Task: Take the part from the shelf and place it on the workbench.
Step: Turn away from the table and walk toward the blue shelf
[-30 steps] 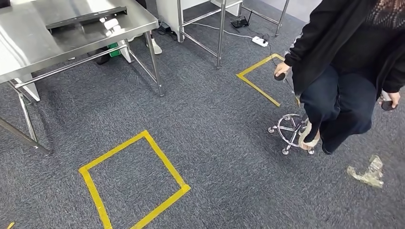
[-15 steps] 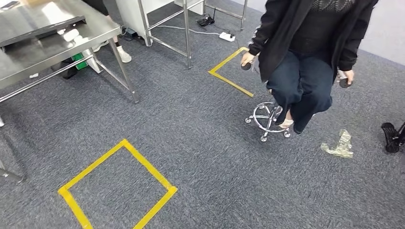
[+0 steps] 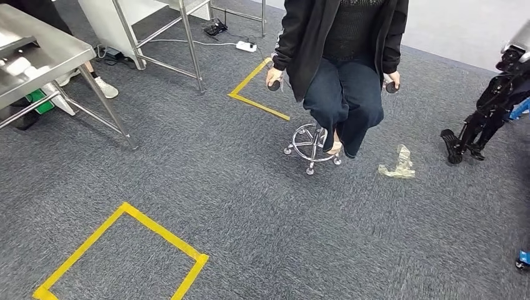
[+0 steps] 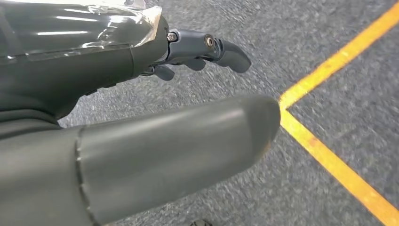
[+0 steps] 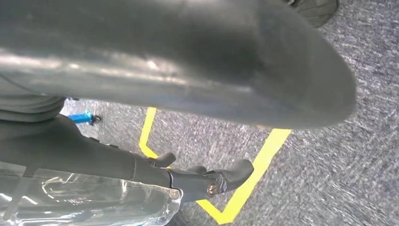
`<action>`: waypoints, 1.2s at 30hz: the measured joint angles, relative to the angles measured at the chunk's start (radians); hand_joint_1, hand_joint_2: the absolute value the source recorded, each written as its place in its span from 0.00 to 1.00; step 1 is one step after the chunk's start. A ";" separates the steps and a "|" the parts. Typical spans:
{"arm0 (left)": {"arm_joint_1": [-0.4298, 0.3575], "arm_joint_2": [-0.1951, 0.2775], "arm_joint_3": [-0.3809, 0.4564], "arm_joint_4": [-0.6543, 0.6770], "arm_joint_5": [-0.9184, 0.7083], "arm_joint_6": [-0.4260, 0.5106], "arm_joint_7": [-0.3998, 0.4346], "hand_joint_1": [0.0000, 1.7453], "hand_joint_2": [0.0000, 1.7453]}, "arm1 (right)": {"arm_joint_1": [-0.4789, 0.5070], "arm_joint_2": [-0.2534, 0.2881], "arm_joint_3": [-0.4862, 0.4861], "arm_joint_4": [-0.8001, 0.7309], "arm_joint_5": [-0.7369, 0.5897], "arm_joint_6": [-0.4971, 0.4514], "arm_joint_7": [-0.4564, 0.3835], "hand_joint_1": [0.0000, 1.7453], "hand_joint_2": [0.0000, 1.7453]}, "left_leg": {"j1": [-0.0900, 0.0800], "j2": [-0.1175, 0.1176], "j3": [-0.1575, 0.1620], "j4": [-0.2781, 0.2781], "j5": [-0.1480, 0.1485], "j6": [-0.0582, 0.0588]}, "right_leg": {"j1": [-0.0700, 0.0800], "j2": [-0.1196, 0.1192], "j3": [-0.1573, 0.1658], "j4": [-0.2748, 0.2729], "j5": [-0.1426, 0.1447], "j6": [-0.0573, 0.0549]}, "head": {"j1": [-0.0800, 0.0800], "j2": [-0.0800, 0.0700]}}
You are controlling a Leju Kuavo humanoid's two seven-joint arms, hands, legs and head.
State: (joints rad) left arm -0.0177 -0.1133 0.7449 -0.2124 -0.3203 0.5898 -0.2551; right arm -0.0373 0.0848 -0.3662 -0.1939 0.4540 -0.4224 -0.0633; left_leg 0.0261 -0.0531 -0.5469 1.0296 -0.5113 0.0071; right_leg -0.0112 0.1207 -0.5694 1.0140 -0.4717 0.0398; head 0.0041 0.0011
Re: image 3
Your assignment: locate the chrome swivel stool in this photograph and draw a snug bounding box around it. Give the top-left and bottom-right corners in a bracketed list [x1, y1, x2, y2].
[283, 122, 344, 176]

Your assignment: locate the clear crumpled plastic wrap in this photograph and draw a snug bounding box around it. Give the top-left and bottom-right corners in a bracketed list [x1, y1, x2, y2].
[377, 144, 416, 179]

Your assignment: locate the black floor device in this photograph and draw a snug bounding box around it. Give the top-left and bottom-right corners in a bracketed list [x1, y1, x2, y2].
[203, 18, 229, 38]

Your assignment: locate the green box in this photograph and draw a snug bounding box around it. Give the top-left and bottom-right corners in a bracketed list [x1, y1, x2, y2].
[25, 89, 56, 116]

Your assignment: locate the black floor box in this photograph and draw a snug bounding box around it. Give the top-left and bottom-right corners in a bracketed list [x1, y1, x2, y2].
[0, 98, 41, 132]

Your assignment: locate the yellow floor tape square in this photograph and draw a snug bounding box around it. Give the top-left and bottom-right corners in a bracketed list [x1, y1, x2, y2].
[32, 202, 210, 300]

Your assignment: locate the white partition panel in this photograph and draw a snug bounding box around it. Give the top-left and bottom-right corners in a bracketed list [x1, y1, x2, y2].
[77, 0, 212, 69]

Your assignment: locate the black power strip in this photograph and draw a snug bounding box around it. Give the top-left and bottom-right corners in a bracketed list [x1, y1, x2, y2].
[94, 44, 138, 67]

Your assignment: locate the black humanoid robot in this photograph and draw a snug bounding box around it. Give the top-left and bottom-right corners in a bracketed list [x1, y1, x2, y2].
[440, 21, 530, 166]

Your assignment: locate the white floor cable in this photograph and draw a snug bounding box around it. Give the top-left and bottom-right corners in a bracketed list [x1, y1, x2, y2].
[149, 38, 238, 47]

